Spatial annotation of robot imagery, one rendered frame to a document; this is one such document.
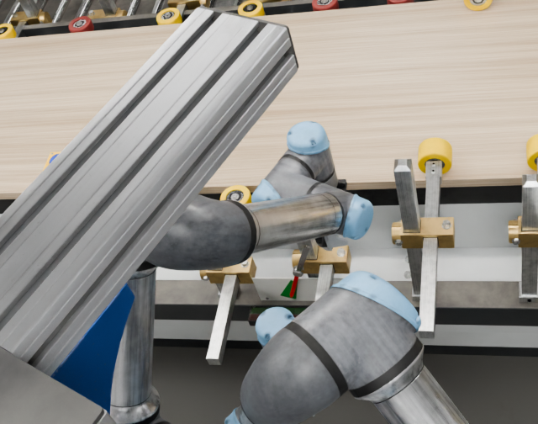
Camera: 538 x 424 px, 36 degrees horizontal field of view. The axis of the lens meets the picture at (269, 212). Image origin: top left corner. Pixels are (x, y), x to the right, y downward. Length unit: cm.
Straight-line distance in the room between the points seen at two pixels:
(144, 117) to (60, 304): 16
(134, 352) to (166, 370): 166
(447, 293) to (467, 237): 21
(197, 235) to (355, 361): 27
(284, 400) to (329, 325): 11
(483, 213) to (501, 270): 17
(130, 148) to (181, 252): 54
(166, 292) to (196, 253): 111
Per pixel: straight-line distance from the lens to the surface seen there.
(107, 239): 54
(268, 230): 120
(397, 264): 221
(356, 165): 207
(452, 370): 274
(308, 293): 205
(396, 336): 107
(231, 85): 60
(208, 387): 286
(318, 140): 150
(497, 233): 218
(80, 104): 255
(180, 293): 220
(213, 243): 111
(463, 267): 219
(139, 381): 133
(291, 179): 147
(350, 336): 105
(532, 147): 197
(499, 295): 204
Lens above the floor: 241
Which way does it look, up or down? 48 degrees down
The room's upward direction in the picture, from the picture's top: 20 degrees counter-clockwise
